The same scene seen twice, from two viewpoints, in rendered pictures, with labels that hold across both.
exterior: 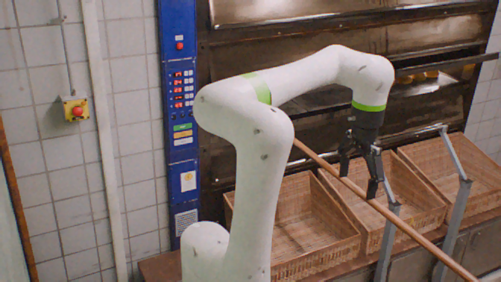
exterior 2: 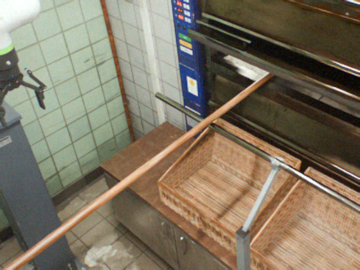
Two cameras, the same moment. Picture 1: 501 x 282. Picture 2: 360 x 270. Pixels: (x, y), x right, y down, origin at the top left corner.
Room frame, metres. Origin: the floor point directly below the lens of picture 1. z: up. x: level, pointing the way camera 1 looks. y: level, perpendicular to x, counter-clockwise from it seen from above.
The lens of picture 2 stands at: (1.50, -1.78, 2.46)
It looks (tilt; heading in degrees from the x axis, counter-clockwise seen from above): 38 degrees down; 73
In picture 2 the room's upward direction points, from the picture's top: 4 degrees counter-clockwise
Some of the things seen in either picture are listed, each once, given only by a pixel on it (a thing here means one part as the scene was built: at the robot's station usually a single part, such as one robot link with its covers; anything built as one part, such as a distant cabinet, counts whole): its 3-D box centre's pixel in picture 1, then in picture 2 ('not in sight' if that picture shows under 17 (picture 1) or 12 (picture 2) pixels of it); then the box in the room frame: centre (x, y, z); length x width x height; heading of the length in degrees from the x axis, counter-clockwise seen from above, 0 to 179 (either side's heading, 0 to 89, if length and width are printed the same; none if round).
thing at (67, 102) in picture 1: (75, 107); not in sight; (1.77, 0.70, 1.46); 0.10 x 0.07 x 0.10; 118
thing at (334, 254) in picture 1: (289, 225); (227, 181); (2.01, -0.23, 0.72); 0.56 x 0.49 x 0.28; 119
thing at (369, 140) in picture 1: (363, 138); (8, 76); (1.24, -0.33, 1.63); 0.08 x 0.07 x 0.09; 26
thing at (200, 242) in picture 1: (207, 260); not in sight; (1.01, 0.10, 1.36); 0.16 x 0.13 x 0.19; 42
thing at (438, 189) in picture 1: (453, 174); not in sight; (2.57, -1.28, 0.72); 0.56 x 0.49 x 0.28; 118
